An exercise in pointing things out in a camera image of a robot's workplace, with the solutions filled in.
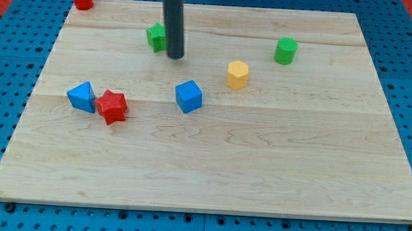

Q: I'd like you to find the blue triangle block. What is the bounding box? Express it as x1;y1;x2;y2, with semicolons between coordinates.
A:
67;81;96;114

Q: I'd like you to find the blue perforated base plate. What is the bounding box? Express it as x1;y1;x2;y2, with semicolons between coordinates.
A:
0;0;412;231

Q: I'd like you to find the yellow hexagon block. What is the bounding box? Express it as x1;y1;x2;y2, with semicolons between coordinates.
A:
226;61;249;89

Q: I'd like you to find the red star block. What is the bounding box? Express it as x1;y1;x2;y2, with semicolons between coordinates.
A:
94;89;128;125

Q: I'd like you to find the green cylinder block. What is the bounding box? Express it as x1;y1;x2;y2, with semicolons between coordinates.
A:
273;37;298;65

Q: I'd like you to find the blue cube block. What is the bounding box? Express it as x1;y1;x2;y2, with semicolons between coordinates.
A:
175;80;203;114

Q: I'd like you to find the green star block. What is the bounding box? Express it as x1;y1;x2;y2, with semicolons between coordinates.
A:
146;23;167;52

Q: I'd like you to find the light wooden board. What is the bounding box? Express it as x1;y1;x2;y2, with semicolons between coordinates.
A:
0;0;412;224

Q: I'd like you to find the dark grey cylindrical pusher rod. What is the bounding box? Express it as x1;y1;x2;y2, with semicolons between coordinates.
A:
162;0;185;59

